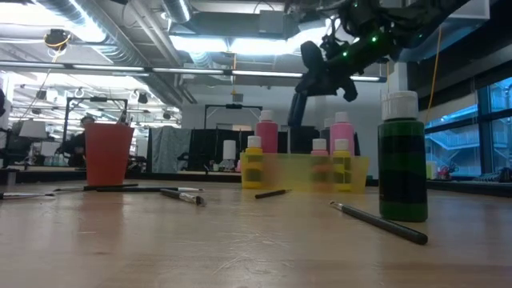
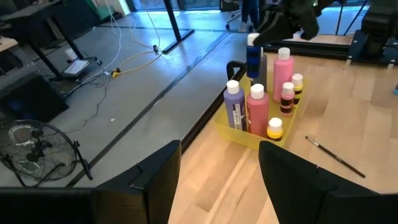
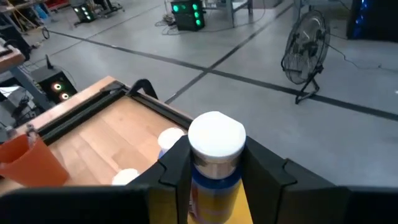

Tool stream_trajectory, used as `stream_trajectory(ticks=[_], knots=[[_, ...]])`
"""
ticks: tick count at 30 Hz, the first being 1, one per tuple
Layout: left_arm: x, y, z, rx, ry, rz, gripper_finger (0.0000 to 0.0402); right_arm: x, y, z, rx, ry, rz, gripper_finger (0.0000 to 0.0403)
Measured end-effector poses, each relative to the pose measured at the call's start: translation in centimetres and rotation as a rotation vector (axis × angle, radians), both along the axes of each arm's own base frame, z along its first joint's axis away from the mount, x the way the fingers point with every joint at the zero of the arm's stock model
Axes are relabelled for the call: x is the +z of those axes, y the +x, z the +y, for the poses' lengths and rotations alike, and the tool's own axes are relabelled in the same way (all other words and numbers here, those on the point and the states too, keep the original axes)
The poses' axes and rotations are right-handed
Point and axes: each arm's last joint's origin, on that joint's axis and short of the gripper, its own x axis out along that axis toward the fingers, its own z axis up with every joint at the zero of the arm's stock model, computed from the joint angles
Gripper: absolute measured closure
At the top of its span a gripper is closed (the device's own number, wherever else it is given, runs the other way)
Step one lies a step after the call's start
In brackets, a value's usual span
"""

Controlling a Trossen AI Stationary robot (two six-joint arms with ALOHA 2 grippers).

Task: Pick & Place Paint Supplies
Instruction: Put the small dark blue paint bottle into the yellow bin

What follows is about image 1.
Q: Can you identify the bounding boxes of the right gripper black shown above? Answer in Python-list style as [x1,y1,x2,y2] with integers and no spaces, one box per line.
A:
[287,59,359,128]

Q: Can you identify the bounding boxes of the light pink paint bottle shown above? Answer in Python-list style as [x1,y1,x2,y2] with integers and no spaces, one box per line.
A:
[330,111,355,157]

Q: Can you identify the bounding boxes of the lemon yellow striped paint bottle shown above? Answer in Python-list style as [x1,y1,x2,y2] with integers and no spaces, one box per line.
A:
[331,138,353,193]

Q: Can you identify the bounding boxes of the dark pink paint bottle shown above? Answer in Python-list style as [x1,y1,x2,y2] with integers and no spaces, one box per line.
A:
[255,110,279,155]

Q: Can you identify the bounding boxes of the golden yellow striped paint bottle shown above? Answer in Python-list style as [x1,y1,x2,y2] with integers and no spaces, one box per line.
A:
[241,135,266,190]

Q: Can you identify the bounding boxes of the green striped paint bottle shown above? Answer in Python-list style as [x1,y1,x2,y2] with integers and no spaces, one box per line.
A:
[378,90,429,223]

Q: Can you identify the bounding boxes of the yellow translucent plastic tray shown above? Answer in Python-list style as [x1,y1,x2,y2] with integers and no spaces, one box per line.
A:
[239,152,371,195]

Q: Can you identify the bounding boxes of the white cylinder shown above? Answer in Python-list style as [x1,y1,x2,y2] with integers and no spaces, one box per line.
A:
[222,139,238,161]

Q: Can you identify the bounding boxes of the large glass window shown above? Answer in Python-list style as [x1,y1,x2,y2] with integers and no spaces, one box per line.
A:
[415,75,512,181]

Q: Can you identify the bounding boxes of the long ceiling light bar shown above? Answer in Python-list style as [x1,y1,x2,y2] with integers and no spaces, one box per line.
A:
[0,60,388,83]

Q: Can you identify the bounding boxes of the grey curtain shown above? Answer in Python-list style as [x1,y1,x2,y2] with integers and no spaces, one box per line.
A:
[148,126,192,174]

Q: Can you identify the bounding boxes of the white ceiling box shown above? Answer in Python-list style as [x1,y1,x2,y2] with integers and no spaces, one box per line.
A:
[455,0,491,21]

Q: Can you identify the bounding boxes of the orange-red plastic cup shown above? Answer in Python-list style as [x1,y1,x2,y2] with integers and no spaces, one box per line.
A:
[83,122,135,187]

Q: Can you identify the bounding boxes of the person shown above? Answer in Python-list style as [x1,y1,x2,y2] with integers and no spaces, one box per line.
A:
[66,115,97,168]

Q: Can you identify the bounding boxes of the white lamp shade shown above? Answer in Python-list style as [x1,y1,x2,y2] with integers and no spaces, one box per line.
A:
[18,118,48,139]

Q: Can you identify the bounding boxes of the yellow hanging cable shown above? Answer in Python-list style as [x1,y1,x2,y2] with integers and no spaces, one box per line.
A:
[426,26,443,114]

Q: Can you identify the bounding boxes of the silver spiral air duct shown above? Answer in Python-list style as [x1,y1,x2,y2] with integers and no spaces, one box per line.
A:
[162,0,193,23]

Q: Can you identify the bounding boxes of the large silver air duct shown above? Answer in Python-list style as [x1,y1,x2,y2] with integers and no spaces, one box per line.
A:
[35,0,151,67]

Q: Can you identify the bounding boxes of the black ceiling cable reel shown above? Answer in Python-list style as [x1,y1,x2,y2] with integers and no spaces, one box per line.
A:
[43,28,72,53]

